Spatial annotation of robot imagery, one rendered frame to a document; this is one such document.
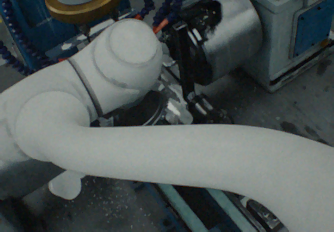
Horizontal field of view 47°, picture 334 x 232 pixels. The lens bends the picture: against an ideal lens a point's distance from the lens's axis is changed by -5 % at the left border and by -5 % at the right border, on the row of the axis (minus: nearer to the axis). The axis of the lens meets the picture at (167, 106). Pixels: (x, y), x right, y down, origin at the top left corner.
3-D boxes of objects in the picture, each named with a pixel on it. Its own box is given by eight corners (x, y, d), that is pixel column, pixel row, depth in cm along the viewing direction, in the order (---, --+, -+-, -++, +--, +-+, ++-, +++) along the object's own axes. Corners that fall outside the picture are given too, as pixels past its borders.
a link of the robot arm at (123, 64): (135, 37, 71) (68, 71, 67) (144, -7, 56) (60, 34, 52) (167, 88, 69) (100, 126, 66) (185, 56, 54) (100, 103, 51)
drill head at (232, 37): (142, 68, 128) (127, 5, 108) (241, 14, 139) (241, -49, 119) (188, 117, 113) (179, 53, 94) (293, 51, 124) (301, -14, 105)
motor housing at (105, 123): (84, 107, 120) (65, 62, 105) (138, 77, 125) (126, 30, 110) (116, 152, 109) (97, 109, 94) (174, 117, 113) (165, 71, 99)
